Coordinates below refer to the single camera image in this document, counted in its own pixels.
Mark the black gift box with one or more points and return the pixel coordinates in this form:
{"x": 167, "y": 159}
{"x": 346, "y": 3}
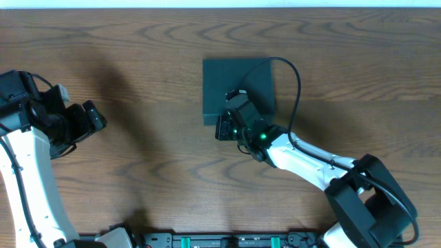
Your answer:
{"x": 222, "y": 75}

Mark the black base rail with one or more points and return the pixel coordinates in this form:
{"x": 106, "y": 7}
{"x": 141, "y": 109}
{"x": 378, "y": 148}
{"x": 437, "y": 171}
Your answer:
{"x": 144, "y": 237}

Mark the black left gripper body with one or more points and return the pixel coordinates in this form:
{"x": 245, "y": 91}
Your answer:
{"x": 84, "y": 121}

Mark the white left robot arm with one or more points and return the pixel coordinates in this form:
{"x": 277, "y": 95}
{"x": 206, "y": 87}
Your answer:
{"x": 38, "y": 214}

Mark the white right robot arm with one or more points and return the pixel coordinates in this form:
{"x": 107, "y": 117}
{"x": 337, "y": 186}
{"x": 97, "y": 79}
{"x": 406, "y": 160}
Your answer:
{"x": 371, "y": 208}

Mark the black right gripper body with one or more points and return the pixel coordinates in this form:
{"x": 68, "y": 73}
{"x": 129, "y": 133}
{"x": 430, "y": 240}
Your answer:
{"x": 229, "y": 130}

